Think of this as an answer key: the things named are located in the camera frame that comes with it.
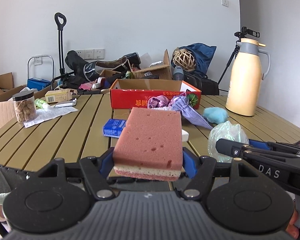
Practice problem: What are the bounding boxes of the green translucent plastic bag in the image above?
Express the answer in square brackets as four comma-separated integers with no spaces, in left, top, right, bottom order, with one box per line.
[207,121,249,163]

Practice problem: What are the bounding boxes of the blue tissue pack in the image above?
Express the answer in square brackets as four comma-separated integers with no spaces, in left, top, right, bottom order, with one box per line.
[102,119,126,138]

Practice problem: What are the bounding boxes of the pink layered sponge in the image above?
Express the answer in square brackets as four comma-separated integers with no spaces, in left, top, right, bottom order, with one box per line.
[113,107,183,181]

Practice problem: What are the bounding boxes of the purple knit pouch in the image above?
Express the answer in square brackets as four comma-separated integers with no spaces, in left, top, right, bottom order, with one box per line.
[169,93,213,130]

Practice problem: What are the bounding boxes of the light blue plush toy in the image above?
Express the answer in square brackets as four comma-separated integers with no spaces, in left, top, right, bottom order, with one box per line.
[203,107,228,125]

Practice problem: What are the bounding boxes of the khaki folding camping table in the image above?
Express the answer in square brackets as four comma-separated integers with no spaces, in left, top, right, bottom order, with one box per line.
[0,94,300,171]

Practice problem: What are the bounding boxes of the cream thermos jug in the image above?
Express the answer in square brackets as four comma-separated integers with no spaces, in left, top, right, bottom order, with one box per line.
[225,38,271,116]

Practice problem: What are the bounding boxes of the purple satin cloth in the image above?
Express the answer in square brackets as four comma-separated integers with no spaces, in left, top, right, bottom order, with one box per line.
[147,95,170,109]

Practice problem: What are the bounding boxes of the silver foil pouch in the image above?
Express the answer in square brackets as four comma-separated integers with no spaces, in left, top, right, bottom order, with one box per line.
[55,98,77,108]

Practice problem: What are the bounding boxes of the red cardboard tray box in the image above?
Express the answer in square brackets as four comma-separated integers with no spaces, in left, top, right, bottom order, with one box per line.
[110,79,202,109]

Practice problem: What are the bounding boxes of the white paper sheet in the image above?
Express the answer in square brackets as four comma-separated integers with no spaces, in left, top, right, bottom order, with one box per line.
[24,107,77,128]

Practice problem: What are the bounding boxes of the yellow small carton box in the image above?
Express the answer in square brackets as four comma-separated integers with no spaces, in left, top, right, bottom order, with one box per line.
[45,89,77,103]

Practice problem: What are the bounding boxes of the black boot pile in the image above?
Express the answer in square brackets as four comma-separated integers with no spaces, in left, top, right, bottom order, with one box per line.
[60,50,141,88]

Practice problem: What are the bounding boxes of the green small bottle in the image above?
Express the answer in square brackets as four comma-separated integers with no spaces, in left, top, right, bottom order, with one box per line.
[34,99,51,111]

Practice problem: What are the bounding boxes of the open brown cardboard box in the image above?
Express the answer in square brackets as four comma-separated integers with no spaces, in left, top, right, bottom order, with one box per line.
[130,49,172,80]

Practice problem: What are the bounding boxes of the blue fabric bag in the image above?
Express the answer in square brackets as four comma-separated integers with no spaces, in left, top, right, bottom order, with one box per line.
[171,43,217,78]

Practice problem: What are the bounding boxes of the clear jar with snacks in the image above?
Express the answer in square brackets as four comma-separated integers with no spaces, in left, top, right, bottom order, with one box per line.
[12,90,37,123]

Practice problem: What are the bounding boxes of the woven rattan ball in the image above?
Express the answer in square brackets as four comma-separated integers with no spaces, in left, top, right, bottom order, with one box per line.
[172,48,196,72]

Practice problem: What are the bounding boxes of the cardboard box with green liner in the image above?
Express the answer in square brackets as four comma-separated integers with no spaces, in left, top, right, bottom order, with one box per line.
[0,166,27,222]

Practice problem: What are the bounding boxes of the large open cardboard boxes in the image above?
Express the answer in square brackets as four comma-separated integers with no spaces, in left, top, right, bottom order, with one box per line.
[0,72,58,136]

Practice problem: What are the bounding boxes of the blue box with metal frame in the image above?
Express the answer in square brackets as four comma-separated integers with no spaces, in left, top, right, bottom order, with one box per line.
[27,55,55,91]

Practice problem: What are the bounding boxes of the wall power sockets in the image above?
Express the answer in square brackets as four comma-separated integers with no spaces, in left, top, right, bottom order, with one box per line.
[75,48,105,60]

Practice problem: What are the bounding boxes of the camera on tripod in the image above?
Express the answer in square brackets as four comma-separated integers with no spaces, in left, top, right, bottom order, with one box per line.
[217,27,260,85]

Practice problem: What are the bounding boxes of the black cart handle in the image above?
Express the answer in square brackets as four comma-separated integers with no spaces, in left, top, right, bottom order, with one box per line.
[54,12,66,80]

